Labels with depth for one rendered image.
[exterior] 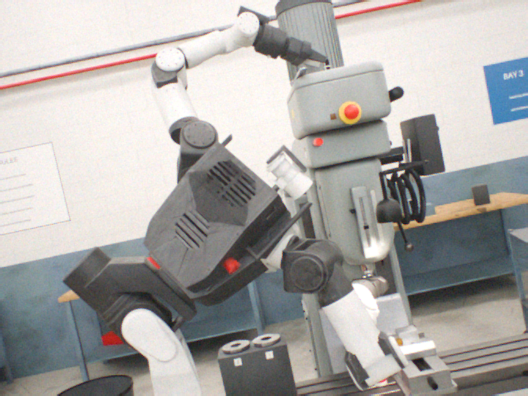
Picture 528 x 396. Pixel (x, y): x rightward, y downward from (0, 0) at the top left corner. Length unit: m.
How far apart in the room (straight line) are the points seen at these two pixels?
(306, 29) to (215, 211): 0.93
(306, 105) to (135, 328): 0.74
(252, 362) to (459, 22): 5.20
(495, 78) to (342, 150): 4.96
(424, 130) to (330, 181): 0.49
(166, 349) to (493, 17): 5.75
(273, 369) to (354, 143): 0.74
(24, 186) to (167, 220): 5.20
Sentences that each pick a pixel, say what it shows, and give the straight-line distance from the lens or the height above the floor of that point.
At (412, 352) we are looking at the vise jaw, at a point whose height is 1.02.
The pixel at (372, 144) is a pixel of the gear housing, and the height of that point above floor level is 1.66.
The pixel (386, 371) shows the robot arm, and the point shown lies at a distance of 1.40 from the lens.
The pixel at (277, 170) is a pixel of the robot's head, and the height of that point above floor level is 1.65.
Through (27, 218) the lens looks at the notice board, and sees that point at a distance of 6.46.
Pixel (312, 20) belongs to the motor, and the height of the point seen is 2.11.
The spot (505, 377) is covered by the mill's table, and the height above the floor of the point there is 0.89.
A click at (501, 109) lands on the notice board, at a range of 6.54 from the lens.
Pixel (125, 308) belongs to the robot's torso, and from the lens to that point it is 1.37.
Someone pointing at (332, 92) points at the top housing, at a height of 1.82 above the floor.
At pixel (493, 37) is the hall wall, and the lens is 6.61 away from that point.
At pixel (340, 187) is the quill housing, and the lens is 1.70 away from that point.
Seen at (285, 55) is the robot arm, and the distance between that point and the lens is 1.76.
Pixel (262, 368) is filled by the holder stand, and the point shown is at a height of 1.05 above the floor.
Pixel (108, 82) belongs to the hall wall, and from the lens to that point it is 6.23.
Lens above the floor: 1.67
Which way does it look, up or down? 4 degrees down
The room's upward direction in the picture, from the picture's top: 12 degrees counter-clockwise
